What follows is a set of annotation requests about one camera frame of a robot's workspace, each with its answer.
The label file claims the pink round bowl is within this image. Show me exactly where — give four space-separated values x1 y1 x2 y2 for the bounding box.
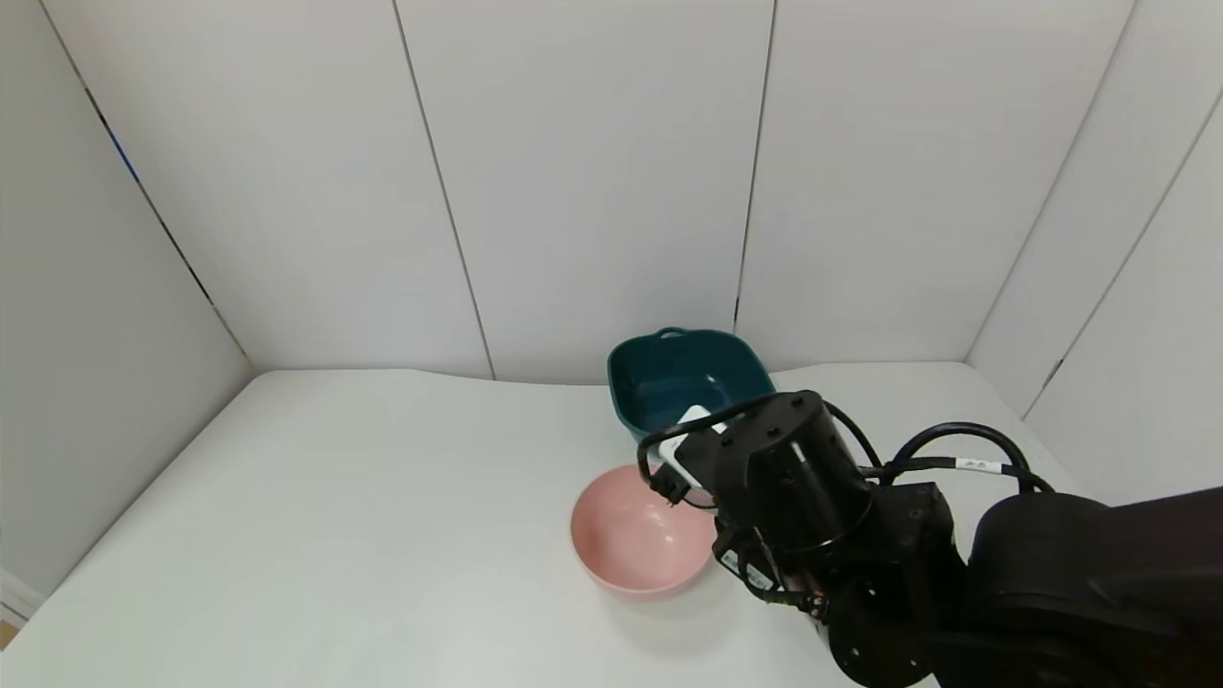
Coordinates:
570 463 719 601

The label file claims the black cable with white label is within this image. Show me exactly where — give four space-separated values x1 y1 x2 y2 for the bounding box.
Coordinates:
860 422 1057 496

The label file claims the teal square basin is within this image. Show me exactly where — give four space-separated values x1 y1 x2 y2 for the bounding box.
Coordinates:
607 327 777 443

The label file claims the thin black camera cable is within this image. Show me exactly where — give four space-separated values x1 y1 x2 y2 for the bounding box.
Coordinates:
635 390 885 479

